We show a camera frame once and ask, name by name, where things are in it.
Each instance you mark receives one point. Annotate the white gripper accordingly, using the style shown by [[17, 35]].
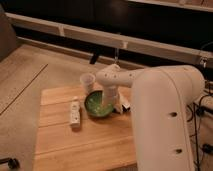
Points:
[[111, 96]]

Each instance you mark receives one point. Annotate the green ceramic bowl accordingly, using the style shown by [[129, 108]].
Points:
[[94, 106]]

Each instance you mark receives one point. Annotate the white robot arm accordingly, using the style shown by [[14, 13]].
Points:
[[159, 98]]

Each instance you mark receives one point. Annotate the dark snack packet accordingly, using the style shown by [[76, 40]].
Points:
[[122, 104]]

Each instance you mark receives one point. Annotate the translucent plastic cup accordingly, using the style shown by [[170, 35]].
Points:
[[87, 80]]

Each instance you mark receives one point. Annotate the white plastic bottle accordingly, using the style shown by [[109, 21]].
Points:
[[75, 113]]

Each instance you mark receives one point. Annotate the wooden board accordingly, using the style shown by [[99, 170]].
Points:
[[98, 145]]

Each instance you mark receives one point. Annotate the black caster wheel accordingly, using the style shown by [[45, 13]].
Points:
[[13, 163]]

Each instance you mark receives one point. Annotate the white metal rail frame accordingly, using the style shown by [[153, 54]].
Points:
[[112, 40]]

